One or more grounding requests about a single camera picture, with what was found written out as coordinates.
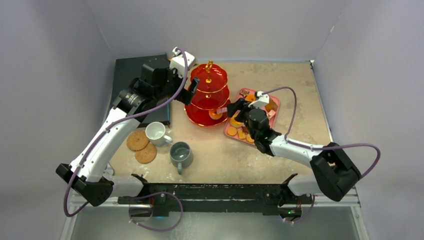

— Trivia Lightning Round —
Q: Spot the orange glazed donut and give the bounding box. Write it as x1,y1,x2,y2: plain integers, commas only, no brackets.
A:
244,93,256,102

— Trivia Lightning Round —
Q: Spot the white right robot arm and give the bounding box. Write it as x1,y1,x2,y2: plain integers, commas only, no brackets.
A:
227,98,362,204

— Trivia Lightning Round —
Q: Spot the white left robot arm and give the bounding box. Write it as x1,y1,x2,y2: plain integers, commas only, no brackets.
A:
56,55,199,211

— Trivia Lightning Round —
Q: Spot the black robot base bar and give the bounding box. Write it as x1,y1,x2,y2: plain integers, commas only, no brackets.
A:
117,177,313,217

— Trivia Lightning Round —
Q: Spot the yellow glazed donut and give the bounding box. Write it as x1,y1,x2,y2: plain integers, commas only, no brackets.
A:
229,113,245,128

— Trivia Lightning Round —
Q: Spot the pink serving tray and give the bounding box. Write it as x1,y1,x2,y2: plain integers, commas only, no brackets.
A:
223,87,280,146

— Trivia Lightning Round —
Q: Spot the square yellow cracker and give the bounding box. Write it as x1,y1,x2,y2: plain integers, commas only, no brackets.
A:
237,129,246,140

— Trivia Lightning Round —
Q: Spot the round yellow cracker bottom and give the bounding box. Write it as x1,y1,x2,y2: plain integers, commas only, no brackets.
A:
226,126,238,136

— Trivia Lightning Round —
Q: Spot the round yellow cracker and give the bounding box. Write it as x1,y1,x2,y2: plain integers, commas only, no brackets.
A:
226,126,238,136
245,134,254,143

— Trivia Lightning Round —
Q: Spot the chocolate star cookie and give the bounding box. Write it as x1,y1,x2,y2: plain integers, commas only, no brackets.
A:
239,89,250,99

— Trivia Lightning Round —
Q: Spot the brown croissant bread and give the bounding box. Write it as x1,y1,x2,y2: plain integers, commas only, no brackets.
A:
265,98,278,113

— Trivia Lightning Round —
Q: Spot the red three-tier cake stand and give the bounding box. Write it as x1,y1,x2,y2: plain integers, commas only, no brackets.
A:
184,60,231,127

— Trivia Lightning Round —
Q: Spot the round yellow cracker top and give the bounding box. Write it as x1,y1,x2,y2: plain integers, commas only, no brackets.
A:
245,134,254,143

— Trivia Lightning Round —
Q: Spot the dark grey box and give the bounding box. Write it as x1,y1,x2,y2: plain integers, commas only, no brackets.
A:
109,53,171,128

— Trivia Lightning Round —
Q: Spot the white ceramic mug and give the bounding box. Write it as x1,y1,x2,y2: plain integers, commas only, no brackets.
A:
145,121,173,147

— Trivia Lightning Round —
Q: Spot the woven round coaster upper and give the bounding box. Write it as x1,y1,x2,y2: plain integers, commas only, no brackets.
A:
126,130,150,151

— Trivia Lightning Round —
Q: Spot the woven round coaster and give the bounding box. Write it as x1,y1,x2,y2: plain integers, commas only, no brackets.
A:
134,143,157,164
126,130,150,151

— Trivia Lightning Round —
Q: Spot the grey ceramic mug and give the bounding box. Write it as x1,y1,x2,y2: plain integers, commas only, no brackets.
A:
169,141,194,175

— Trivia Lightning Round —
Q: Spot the woven round coaster lower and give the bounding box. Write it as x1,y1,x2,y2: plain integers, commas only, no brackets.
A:
134,143,157,164

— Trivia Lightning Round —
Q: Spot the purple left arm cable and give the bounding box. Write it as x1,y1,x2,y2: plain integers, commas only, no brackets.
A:
62,47,190,219

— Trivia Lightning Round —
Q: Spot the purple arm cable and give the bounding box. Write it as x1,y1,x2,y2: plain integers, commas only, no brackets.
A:
62,47,190,219
263,86,382,181

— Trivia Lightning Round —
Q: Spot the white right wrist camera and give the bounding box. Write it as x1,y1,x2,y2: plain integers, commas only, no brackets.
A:
248,91,270,109

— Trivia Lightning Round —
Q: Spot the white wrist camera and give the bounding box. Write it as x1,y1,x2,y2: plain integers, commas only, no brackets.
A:
248,91,270,109
169,47,197,79

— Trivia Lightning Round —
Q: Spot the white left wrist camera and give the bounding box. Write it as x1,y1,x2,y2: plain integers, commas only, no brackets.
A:
169,47,197,79

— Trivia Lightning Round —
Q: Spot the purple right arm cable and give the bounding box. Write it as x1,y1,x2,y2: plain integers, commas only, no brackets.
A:
263,86,382,181

